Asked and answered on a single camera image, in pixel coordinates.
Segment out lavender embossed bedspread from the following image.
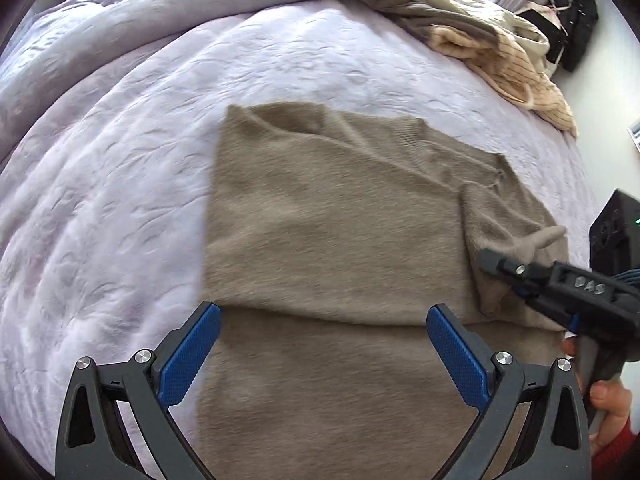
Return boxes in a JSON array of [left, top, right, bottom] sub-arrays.
[[0, 0, 601, 476]]

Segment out grey lavender duvet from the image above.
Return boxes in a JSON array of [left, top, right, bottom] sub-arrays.
[[0, 0, 351, 161]]

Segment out person's right hand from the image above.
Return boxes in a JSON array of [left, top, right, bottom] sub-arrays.
[[560, 336, 633, 443]]

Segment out black hanging clothes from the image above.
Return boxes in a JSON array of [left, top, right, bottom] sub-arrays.
[[545, 0, 599, 73]]

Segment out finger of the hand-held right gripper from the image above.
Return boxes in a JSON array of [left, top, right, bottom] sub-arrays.
[[507, 282, 551, 317], [475, 249, 555, 287]]

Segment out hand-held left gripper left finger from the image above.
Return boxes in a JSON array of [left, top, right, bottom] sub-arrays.
[[54, 301, 222, 480]]

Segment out peach fleece garment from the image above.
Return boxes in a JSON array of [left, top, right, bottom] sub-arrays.
[[427, 25, 507, 77]]

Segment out brown fuzzy sweater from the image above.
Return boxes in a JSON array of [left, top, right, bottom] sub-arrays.
[[192, 101, 571, 480]]

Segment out person's right forearm red sleeve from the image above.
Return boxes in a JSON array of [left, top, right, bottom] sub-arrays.
[[590, 412, 640, 480]]

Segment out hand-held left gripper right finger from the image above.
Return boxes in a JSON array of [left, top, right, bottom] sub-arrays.
[[426, 303, 592, 480]]

